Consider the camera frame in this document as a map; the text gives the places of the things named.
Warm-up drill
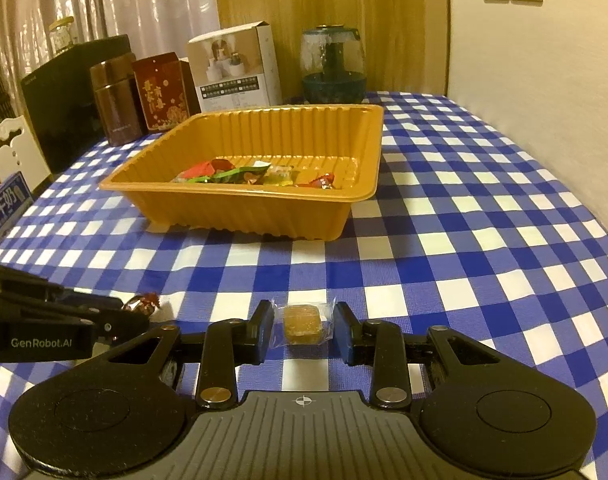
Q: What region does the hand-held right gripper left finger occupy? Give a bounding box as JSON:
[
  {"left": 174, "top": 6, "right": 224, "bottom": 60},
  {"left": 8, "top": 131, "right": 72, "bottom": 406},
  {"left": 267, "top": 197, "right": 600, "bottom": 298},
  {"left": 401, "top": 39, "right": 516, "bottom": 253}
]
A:
[{"left": 106, "top": 300, "right": 276, "bottom": 411}]

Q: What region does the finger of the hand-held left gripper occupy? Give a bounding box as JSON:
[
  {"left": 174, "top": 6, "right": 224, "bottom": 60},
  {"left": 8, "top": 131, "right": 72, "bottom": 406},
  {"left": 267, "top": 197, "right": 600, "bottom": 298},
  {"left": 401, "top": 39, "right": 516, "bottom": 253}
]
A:
[
  {"left": 0, "top": 260, "right": 127, "bottom": 313},
  {"left": 54, "top": 310, "right": 152, "bottom": 345}
]

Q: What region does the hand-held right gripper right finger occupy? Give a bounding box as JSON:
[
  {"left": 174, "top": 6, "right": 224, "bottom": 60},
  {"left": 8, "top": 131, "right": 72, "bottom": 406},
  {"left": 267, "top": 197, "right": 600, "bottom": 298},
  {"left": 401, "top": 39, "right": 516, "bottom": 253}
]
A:
[{"left": 331, "top": 300, "right": 502, "bottom": 411}]

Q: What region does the dark red candy packet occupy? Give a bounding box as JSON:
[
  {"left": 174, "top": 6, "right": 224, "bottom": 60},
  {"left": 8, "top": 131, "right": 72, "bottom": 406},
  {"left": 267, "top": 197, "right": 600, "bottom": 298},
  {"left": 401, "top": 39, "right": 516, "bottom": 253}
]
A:
[{"left": 124, "top": 292, "right": 163, "bottom": 318}]

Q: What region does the clear brown candy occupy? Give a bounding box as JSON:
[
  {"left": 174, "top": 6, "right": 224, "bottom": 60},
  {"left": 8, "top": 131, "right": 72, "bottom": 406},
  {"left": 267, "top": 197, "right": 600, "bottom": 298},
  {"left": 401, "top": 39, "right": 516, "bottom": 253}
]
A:
[{"left": 273, "top": 301, "right": 335, "bottom": 346}]

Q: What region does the yellow plastic tray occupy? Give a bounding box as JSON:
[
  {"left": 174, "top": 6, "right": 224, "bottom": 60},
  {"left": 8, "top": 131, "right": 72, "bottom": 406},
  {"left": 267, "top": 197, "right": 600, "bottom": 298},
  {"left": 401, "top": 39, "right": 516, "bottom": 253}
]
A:
[{"left": 98, "top": 103, "right": 385, "bottom": 242}]

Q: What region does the small red candy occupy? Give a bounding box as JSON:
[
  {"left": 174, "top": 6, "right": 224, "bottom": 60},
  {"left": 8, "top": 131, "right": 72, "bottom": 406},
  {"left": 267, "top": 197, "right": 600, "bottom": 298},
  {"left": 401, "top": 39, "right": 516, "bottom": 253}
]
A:
[{"left": 304, "top": 172, "right": 337, "bottom": 191}]

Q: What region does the long silver green snack packet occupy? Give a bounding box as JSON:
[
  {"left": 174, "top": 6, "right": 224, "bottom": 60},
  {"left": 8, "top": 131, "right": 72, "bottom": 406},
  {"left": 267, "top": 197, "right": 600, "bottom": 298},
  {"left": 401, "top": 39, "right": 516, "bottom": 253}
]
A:
[{"left": 204, "top": 160, "right": 272, "bottom": 185}]

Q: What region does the large red snack packet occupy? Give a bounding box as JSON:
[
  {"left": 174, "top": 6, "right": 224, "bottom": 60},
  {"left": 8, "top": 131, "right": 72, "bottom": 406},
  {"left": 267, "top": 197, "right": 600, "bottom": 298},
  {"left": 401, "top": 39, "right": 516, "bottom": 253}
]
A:
[{"left": 191, "top": 159, "right": 235, "bottom": 177}]

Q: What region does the blue milk carton box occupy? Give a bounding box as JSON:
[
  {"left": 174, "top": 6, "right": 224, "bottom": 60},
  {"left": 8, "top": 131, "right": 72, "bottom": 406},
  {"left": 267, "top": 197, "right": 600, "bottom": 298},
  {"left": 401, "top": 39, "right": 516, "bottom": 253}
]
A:
[{"left": 0, "top": 171, "right": 34, "bottom": 248}]

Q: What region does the white chair back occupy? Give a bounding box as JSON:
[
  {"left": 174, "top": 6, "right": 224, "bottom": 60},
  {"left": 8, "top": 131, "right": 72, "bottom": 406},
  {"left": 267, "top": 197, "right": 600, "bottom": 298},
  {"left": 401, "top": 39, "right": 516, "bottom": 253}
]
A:
[{"left": 0, "top": 115, "right": 52, "bottom": 191}]

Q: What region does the blue white checkered tablecloth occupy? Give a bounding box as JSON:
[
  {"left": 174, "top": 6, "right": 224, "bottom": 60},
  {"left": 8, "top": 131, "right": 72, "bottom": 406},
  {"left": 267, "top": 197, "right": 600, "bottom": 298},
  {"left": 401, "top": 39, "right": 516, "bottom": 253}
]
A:
[{"left": 0, "top": 91, "right": 608, "bottom": 461}]

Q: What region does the black mini fridge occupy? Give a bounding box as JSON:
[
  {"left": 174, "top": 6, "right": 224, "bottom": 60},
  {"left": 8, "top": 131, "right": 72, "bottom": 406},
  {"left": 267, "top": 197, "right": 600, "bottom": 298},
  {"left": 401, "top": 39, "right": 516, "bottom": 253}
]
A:
[{"left": 20, "top": 35, "right": 134, "bottom": 173}]

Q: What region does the brown metal canister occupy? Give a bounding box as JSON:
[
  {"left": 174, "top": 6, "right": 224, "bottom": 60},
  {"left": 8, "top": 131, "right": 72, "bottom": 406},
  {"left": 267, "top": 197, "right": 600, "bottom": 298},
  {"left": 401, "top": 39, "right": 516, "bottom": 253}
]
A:
[{"left": 88, "top": 51, "right": 147, "bottom": 147}]

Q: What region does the red patterned gift box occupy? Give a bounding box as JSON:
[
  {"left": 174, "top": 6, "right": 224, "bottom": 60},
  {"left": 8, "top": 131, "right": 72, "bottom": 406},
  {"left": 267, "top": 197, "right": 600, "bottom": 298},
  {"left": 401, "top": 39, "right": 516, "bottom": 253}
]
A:
[{"left": 131, "top": 51, "right": 202, "bottom": 134}]

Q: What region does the glass jar with dark base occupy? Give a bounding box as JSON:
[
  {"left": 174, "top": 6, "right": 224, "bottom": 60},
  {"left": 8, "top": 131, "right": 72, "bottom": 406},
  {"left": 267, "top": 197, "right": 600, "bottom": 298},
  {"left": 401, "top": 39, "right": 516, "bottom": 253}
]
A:
[{"left": 300, "top": 24, "right": 367, "bottom": 106}]

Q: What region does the white product box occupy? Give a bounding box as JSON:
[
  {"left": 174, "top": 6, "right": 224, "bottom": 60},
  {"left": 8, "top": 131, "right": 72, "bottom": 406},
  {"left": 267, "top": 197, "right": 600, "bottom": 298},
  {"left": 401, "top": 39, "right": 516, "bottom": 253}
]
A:
[{"left": 186, "top": 21, "right": 285, "bottom": 113}]

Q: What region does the small glass jar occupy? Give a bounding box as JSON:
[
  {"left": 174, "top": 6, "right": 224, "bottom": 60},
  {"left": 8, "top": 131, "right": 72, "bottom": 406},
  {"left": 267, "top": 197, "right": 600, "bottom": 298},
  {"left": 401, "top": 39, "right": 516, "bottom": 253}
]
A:
[{"left": 48, "top": 16, "right": 77, "bottom": 53}]

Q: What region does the sheer patterned curtain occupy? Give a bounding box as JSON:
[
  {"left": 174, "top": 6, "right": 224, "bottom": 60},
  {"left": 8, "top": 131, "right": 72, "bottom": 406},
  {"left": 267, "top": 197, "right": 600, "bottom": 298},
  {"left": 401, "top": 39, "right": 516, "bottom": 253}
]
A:
[{"left": 0, "top": 0, "right": 219, "bottom": 96}]

